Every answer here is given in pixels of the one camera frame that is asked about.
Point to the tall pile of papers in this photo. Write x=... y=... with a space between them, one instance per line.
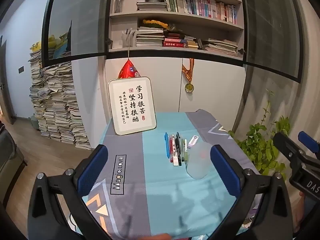
x=57 y=105

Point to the black wall switch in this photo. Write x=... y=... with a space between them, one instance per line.
x=21 y=69

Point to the framed calligraphy board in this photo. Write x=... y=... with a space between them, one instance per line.
x=132 y=106

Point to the red pyramid ornament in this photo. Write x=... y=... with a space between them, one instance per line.
x=128 y=71

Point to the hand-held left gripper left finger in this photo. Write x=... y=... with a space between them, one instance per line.
x=92 y=170

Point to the small stack of books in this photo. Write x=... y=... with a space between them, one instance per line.
x=192 y=42

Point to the dark red book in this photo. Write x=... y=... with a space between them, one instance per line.
x=175 y=44

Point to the glass cabinet door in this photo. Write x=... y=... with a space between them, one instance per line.
x=75 y=17
x=272 y=25

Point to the row of upright books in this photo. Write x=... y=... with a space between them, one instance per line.
x=205 y=6

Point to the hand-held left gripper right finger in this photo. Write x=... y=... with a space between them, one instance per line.
x=225 y=172

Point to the wide stack of worn magazines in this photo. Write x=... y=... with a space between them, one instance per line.
x=220 y=46

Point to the yellow artificial flowers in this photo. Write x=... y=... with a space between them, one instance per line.
x=155 y=23

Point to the flat stack of grey books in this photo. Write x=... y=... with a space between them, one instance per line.
x=151 y=5

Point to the grey bookshelf cabinet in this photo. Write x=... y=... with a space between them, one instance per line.
x=212 y=85

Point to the frosted plastic cup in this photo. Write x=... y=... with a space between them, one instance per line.
x=197 y=165

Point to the dark hardcover book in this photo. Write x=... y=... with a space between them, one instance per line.
x=173 y=34

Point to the teal grey printed tablecloth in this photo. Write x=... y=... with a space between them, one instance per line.
x=155 y=180

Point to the bright red book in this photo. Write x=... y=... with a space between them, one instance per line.
x=172 y=40

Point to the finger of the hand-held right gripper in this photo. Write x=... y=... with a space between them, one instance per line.
x=308 y=141
x=283 y=141

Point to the black marker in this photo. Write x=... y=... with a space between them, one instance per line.
x=176 y=147

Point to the stack of white magazines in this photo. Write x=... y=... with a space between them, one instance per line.
x=149 y=37

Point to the frosted grey pen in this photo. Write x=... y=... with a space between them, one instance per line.
x=183 y=150

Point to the white eraser with sleeve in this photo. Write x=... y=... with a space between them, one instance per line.
x=193 y=140

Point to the clear glass jar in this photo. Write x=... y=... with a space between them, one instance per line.
x=118 y=2

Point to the gold medal with striped ribbon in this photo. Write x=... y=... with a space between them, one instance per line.
x=189 y=80

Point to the white pen box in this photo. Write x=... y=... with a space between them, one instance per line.
x=127 y=38

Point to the green pen with gold clip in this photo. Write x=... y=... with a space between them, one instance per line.
x=186 y=150

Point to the person's right forearm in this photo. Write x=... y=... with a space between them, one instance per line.
x=300 y=212

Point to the yellow plush toy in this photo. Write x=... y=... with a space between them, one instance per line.
x=53 y=40
x=36 y=45

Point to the blue pen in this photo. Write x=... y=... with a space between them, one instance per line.
x=166 y=146

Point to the wooden room door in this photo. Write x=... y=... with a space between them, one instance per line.
x=3 y=80

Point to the dark chair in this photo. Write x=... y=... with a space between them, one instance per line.
x=10 y=155

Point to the green leafy plant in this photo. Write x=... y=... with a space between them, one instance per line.
x=262 y=145

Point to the green bin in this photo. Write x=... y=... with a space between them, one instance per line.
x=33 y=122

